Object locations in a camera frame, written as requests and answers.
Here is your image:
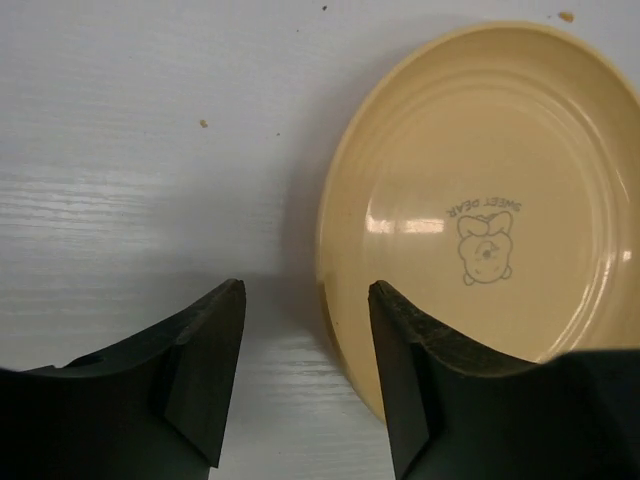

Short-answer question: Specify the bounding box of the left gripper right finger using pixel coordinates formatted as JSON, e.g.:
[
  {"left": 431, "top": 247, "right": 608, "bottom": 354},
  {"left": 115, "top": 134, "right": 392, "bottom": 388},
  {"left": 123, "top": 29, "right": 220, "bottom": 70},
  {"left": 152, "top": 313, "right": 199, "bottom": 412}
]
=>
[{"left": 368, "top": 281, "right": 639, "bottom": 479}]

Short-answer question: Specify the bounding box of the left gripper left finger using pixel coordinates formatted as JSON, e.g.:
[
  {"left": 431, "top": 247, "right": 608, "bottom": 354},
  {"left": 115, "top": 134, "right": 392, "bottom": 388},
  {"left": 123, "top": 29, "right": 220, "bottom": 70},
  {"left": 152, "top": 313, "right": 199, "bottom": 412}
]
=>
[{"left": 1, "top": 279, "right": 246, "bottom": 479}]

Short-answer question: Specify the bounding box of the orange-yellow plastic plate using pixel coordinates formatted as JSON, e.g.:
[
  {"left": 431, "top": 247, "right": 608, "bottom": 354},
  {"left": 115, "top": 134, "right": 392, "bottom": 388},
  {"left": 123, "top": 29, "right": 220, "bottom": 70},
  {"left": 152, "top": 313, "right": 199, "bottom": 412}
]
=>
[{"left": 316, "top": 22, "right": 639, "bottom": 417}]

